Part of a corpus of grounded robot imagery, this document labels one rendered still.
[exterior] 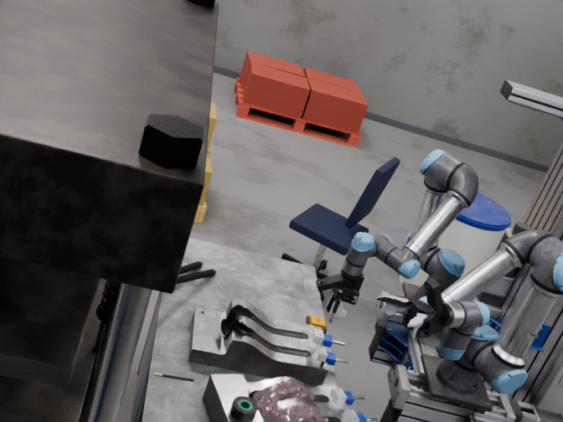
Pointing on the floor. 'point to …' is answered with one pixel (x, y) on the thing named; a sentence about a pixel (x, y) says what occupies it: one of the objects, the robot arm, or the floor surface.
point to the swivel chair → (317, 218)
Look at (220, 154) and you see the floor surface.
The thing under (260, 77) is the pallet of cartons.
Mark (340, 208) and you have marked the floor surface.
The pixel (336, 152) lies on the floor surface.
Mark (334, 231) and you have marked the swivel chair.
